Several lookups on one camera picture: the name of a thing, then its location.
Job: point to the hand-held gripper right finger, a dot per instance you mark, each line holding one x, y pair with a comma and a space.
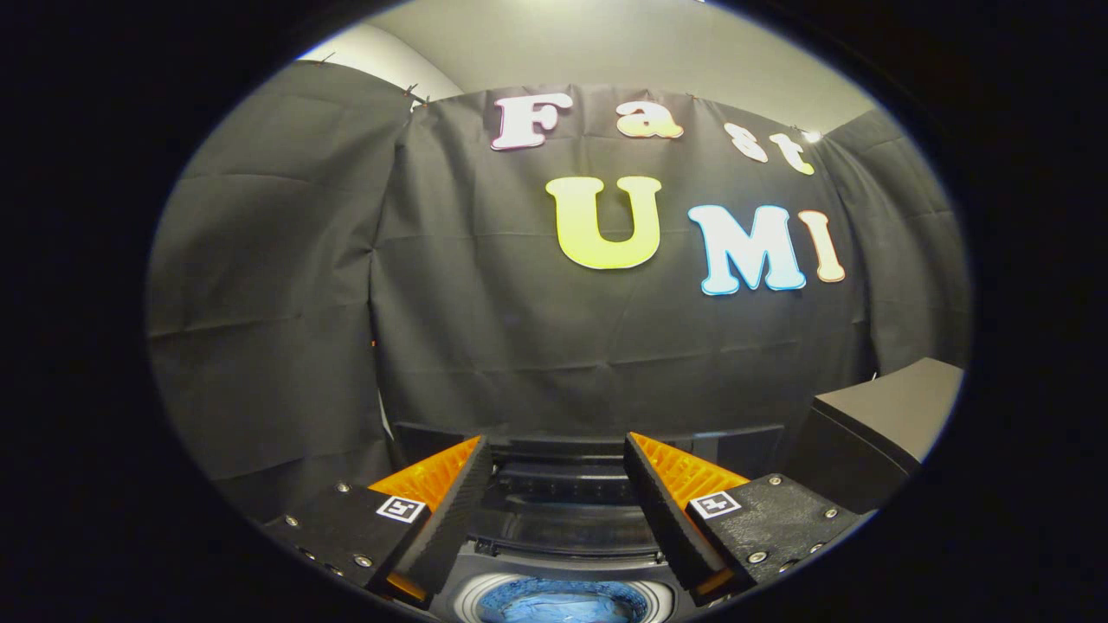
665, 519

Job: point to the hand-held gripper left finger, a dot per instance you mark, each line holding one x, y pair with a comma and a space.
454, 519

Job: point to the black backdrop cloth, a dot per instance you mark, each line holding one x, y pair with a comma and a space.
485, 346

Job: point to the ceiling light panel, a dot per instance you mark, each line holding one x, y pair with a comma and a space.
811, 136

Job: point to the light blue polo shirt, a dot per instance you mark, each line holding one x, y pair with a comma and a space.
563, 604

